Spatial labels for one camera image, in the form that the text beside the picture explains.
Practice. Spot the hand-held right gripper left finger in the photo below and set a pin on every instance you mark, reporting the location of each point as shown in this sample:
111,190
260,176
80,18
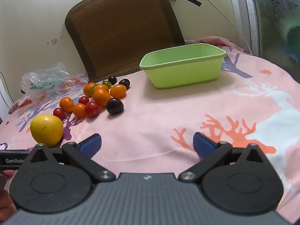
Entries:
90,145

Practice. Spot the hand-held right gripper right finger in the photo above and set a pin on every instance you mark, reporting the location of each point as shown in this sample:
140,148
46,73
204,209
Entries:
204,145

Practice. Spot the orange cherry tomato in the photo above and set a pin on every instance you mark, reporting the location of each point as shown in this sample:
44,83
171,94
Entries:
79,110
88,89
118,91

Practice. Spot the yellow lemon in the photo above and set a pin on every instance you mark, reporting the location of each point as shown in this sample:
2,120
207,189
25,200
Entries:
46,130

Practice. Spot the small orange mandarin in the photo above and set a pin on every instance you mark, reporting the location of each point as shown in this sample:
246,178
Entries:
101,87
66,104
102,98

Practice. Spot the green cherry tomato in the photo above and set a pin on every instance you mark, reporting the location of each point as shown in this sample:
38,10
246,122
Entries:
107,84
92,91

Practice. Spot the green plastic basin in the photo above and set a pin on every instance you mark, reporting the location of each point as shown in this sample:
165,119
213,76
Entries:
187,72

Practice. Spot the person's left hand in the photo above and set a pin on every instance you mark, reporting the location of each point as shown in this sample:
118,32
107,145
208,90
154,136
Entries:
4,204

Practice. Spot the pink deer print bedsheet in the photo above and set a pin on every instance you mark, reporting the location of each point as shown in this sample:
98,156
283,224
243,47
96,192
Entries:
164,126

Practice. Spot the clear plastic bag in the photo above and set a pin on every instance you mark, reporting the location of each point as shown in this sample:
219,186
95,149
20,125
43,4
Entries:
46,79

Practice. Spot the pink crumpled cloth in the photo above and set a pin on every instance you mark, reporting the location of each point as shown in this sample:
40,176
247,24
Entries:
211,39

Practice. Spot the brown woven seat mat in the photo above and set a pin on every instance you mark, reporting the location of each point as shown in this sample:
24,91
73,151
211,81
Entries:
121,28

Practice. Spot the green object behind glass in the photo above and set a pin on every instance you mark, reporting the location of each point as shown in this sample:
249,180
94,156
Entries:
293,42

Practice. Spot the frosted glass pane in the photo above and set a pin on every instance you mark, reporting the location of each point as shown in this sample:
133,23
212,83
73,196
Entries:
274,11

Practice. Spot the white door frame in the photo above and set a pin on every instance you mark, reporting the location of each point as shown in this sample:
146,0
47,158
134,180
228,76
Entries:
246,16

